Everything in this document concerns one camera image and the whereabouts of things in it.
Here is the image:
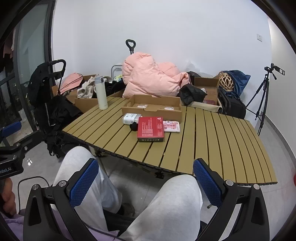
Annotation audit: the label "black backpack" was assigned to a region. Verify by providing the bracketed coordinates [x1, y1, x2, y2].
[217, 89, 247, 120]

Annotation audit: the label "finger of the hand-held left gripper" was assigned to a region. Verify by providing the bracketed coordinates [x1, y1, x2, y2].
[9, 139, 33, 163]
[0, 121, 23, 147]

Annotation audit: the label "beige cloth bag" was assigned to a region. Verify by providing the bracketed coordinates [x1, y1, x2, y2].
[186, 101, 222, 114]

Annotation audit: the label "shallow cardboard tray box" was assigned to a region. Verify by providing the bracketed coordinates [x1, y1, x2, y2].
[122, 94, 183, 118]

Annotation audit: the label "black cable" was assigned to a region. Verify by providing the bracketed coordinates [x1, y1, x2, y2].
[18, 177, 50, 197]

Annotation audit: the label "blue bag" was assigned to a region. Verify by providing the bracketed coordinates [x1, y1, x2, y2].
[222, 70, 251, 98]

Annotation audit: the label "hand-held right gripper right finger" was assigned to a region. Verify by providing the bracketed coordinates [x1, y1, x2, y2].
[193, 158, 270, 241]

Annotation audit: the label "black clothes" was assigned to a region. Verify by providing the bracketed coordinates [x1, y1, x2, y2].
[104, 79, 126, 96]

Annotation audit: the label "clear plastic bag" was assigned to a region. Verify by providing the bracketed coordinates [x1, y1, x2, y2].
[183, 60, 212, 78]

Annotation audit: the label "beige cloth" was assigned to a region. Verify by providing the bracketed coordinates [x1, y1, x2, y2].
[77, 80, 97, 99]

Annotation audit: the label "person's leg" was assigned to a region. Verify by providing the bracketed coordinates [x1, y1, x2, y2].
[120, 174, 204, 241]
[52, 146, 123, 241]

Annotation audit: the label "white thermos bottle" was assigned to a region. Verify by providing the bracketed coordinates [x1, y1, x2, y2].
[94, 75, 109, 110]

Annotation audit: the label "woven bamboo basket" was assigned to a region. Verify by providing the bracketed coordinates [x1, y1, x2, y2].
[218, 72, 234, 92]

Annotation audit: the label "person's right leg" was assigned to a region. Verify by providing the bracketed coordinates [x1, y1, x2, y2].
[120, 174, 204, 241]

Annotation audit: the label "glass door black frame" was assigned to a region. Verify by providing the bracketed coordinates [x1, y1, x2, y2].
[0, 0, 56, 149]

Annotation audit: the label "black tripod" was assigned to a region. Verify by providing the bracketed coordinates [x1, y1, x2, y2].
[245, 63, 285, 137]

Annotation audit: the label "black folding cart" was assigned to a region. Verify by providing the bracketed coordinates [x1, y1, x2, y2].
[27, 59, 90, 159]

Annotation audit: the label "cardboard box with clothes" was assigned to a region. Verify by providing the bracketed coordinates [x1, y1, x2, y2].
[52, 75, 125, 114]

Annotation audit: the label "red box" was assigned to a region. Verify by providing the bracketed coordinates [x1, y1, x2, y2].
[137, 116, 165, 142]

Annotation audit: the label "pink pillow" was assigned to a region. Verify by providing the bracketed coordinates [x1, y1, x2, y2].
[122, 52, 190, 99]

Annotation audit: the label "open cardboard box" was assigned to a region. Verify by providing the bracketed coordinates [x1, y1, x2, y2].
[193, 76, 222, 107]

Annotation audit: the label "dark shoe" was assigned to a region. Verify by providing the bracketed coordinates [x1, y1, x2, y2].
[118, 203, 136, 216]

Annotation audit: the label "person's left leg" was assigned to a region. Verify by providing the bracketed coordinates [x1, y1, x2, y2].
[52, 146, 123, 241]

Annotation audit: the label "white metal rack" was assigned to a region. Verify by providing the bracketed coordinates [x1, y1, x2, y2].
[111, 65, 123, 79]

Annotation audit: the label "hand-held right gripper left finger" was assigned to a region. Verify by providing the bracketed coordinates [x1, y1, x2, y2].
[23, 158, 100, 241]

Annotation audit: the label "white packet green print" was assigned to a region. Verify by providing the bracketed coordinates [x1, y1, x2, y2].
[122, 113, 142, 125]

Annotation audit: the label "pink patterned wallet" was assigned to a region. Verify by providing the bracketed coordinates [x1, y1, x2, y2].
[162, 120, 181, 133]

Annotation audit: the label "pink bag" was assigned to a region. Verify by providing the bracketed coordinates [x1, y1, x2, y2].
[59, 72, 84, 94]

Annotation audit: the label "black bag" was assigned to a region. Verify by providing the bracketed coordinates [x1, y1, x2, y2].
[177, 83, 207, 106]

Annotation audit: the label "person's left hand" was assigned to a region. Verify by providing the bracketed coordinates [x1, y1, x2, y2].
[0, 178, 18, 217]

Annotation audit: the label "black trolley handle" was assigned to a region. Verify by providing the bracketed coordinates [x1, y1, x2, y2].
[125, 39, 136, 55]

